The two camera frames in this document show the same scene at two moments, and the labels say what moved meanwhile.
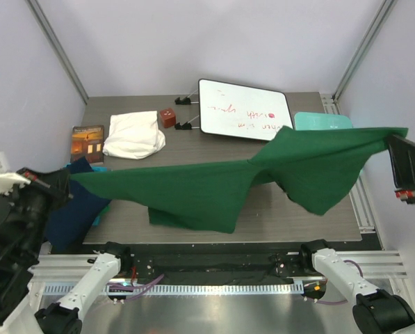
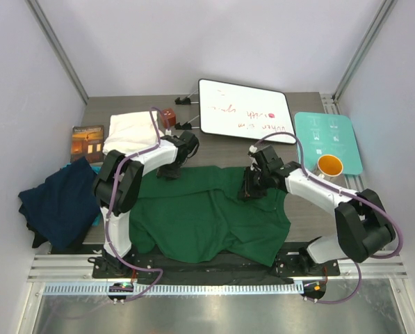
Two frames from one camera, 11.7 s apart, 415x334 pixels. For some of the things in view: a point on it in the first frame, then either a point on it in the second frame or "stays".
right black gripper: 410,161 → 247,192
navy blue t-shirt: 69,221 stays
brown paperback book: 87,141 stays
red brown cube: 168,117 stays
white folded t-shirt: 134,136 stays
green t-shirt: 318,168 → 199,216
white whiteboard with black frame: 230,109 stays
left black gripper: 56,183 → 169,175
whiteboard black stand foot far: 185,100 stays
